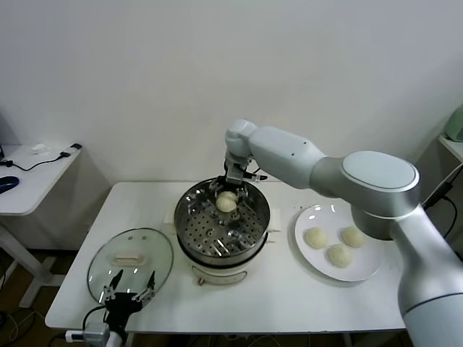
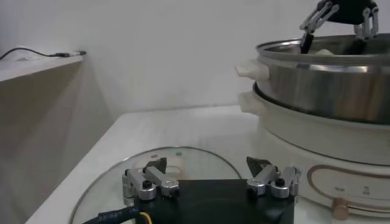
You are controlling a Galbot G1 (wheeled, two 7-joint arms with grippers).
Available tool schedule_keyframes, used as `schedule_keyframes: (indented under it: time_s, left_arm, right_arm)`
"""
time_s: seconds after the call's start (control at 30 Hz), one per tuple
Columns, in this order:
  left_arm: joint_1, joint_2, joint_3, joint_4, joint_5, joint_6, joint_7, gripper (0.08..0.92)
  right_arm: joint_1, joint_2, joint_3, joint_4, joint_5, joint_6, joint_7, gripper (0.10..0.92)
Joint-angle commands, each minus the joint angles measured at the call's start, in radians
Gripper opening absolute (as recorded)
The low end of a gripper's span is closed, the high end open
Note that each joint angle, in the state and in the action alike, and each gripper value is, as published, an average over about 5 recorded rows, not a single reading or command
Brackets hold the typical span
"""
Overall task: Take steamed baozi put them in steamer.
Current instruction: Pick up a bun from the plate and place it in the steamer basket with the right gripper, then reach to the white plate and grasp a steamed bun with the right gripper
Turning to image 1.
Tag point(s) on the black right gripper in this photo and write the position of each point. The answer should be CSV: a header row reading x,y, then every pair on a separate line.
x,y
235,183

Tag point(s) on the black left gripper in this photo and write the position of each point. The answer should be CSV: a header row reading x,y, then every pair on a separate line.
x,y
121,305

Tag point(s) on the white steamed baozi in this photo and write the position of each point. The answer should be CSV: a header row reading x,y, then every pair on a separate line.
x,y
340,256
352,237
226,203
315,238

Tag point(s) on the glass pot lid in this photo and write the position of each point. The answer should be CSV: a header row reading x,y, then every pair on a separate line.
x,y
108,264

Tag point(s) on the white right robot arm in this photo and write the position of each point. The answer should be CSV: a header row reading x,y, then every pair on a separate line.
x,y
289,155

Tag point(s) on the steel steamer basket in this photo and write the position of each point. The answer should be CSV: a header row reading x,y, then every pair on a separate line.
x,y
184,217

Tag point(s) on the white round plate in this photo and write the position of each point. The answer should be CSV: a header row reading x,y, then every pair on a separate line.
x,y
314,217

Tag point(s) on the white side table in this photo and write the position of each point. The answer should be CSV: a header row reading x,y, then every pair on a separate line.
x,y
43,173

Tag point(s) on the blue computer mouse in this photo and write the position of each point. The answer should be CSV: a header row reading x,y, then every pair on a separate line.
x,y
7,183

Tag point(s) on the small white object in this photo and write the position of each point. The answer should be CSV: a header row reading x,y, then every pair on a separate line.
x,y
40,148

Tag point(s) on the white shelf table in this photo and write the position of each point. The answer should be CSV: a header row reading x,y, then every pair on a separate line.
x,y
452,146

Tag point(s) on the pale green appliance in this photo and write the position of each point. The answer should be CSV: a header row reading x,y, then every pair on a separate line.
x,y
456,126

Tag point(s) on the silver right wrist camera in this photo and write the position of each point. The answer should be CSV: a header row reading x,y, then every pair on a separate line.
x,y
236,172

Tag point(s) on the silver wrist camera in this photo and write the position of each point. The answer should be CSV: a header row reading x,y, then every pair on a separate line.
x,y
236,172
96,329

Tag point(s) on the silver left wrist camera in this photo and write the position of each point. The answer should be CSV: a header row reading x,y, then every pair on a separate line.
x,y
96,329

